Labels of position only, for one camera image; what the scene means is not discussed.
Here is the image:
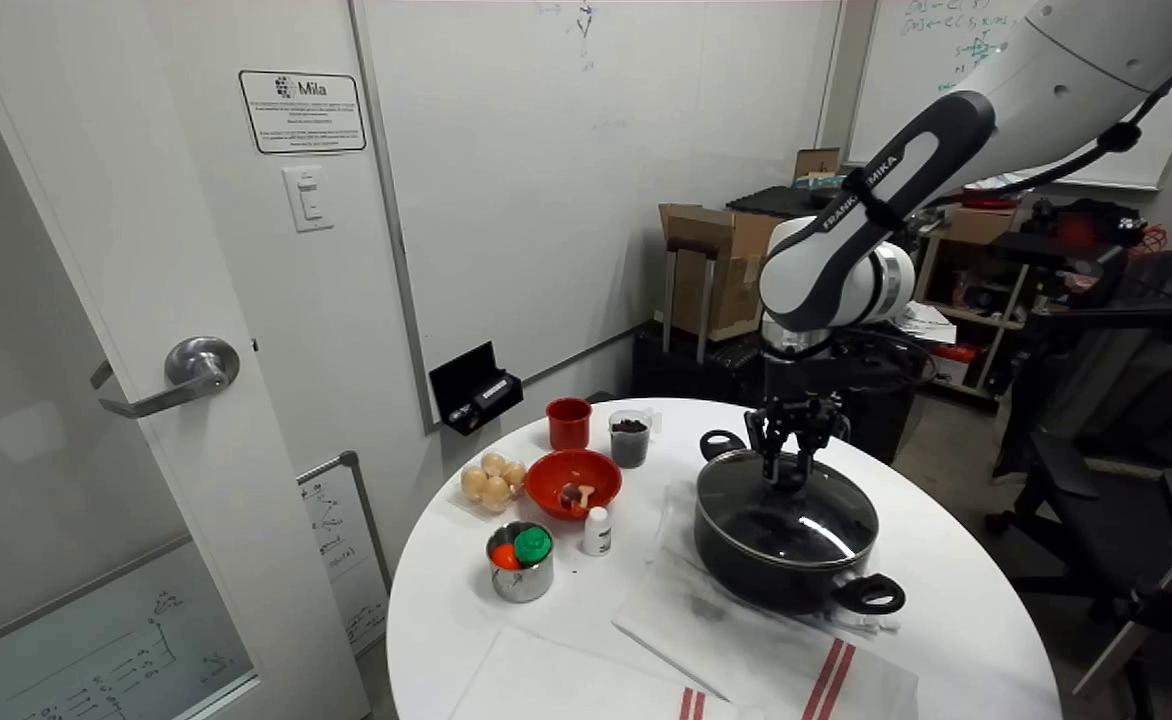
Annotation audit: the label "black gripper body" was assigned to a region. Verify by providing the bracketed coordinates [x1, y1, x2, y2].
[745, 350, 853, 454]

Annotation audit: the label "glass pot lid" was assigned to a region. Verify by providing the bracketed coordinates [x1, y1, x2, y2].
[694, 451, 878, 569]

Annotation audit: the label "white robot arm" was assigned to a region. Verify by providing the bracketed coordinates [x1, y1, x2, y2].
[757, 0, 1172, 369]

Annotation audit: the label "black cooking pot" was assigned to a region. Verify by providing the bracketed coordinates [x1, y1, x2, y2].
[690, 427, 907, 617]

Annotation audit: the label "black cabinet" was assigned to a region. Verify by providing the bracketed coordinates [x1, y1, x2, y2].
[629, 180, 935, 465]

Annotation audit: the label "brown cardboard box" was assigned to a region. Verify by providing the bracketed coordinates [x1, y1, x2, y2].
[659, 204, 777, 340]

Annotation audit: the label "clear cup dark contents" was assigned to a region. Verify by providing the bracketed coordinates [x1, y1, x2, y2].
[609, 413, 652, 468]

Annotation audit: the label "wooden shelf with items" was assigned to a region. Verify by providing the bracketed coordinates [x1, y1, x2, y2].
[914, 194, 1144, 398]

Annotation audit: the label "red cup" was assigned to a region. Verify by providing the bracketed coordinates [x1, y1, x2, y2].
[543, 394, 590, 451]

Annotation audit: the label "small white bottle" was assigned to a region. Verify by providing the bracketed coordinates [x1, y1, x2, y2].
[578, 509, 610, 556]

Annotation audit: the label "red bowl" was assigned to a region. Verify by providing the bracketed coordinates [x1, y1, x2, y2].
[522, 448, 623, 520]

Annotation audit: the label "metal can with toys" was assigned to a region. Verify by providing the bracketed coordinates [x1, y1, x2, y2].
[483, 520, 556, 605]

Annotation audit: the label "beige bread rolls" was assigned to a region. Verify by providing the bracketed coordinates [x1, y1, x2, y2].
[458, 451, 522, 517]

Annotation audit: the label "black marker tray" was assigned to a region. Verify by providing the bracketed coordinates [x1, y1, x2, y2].
[427, 342, 522, 436]

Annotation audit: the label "black office chair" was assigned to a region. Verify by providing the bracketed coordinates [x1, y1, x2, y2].
[983, 251, 1172, 720]

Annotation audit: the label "paper sheet on wall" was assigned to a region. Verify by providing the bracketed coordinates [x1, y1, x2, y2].
[295, 451, 393, 625]

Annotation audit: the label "white light switch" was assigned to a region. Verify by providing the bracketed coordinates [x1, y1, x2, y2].
[283, 162, 330, 230]

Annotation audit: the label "white wall sign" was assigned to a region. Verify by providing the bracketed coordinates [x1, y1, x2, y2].
[235, 68, 368, 154]

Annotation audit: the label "silver door handle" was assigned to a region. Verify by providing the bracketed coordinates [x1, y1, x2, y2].
[89, 335, 240, 421]

